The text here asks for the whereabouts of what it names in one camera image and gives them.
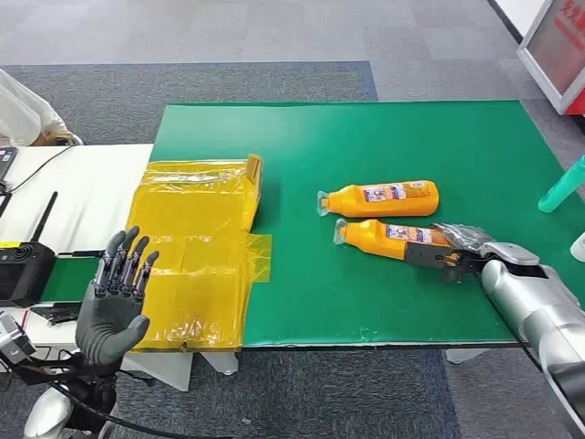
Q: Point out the black router with antenna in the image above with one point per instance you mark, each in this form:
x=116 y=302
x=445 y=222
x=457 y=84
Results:
x=22 y=269

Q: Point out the green table mat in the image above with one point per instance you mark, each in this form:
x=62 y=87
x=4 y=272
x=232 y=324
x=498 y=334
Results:
x=375 y=151

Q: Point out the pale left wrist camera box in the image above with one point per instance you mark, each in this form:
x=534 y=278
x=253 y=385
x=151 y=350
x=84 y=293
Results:
x=13 y=342

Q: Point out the white round container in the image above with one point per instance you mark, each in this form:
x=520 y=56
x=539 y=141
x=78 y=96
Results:
x=580 y=248

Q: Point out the white table leg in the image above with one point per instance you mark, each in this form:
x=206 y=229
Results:
x=169 y=369

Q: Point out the dark laptop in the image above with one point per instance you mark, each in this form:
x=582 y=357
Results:
x=6 y=162

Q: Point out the green conveyor belt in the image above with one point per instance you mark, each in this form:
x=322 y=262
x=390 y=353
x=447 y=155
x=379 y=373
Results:
x=68 y=279

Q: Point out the white framed red sign board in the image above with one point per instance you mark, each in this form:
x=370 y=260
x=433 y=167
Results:
x=555 y=48

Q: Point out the orange bottle with clear cap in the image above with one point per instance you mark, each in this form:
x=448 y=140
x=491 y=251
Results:
x=384 y=200
x=379 y=239

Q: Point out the yellow plastic wrapped box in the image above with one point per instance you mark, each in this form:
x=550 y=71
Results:
x=191 y=266

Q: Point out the teal plastic bottle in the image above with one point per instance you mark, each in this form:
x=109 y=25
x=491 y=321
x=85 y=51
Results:
x=559 y=191

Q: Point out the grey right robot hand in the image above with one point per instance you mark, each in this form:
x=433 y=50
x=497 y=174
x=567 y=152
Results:
x=430 y=254

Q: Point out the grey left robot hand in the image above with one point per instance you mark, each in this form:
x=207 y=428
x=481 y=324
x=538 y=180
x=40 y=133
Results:
x=107 y=327

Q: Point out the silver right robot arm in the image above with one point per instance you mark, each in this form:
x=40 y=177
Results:
x=543 y=309

